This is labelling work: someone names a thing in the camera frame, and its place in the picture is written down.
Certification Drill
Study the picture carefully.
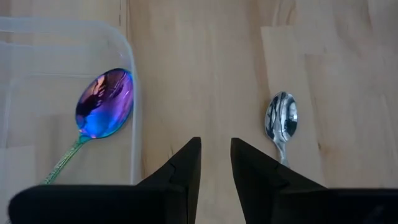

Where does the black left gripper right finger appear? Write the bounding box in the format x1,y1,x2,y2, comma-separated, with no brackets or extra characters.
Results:
230,138,398,224

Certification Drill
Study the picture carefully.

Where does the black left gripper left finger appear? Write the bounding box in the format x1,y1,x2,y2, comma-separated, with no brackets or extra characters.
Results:
7,137,202,224

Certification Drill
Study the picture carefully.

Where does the purple-handled silver spoon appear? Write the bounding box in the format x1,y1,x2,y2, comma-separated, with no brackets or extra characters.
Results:
264,90,299,169

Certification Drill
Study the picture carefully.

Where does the iridescent rainbow metal spoon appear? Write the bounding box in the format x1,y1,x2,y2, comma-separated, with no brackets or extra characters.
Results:
42,67,135,186

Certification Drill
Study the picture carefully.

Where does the clear plastic bin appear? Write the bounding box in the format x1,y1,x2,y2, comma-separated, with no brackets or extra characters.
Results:
0,16,143,187

